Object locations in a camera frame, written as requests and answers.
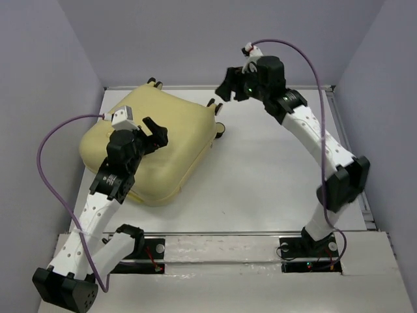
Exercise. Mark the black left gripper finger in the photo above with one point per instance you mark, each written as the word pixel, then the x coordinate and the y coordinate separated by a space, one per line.
pixel 154 142
pixel 153 127

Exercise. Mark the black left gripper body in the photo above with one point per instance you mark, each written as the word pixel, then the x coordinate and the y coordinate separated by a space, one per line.
pixel 141 147

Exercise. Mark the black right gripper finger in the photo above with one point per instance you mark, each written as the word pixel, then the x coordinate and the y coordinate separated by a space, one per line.
pixel 225 89
pixel 239 90

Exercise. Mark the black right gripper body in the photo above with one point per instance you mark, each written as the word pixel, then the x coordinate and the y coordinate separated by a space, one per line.
pixel 257 90

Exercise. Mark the yellow hard-shell suitcase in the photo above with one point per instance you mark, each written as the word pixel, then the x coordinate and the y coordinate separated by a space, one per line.
pixel 191 130

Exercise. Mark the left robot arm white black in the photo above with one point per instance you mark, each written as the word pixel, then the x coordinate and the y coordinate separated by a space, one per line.
pixel 83 265

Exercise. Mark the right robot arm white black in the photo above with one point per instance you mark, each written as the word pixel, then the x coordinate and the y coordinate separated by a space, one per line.
pixel 343 175

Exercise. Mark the white front cover board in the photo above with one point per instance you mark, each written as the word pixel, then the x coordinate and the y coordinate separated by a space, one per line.
pixel 241 272

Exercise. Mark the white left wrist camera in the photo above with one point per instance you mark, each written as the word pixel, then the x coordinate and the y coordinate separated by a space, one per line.
pixel 121 117

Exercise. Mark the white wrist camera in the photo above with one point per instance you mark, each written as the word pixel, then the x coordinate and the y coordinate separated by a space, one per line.
pixel 252 53
pixel 121 117

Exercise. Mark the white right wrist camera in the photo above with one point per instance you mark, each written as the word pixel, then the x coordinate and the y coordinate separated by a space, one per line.
pixel 252 53

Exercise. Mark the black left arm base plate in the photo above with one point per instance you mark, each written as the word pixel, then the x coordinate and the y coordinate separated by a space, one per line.
pixel 150 261

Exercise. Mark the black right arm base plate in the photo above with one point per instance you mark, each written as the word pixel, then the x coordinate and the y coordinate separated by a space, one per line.
pixel 298 257

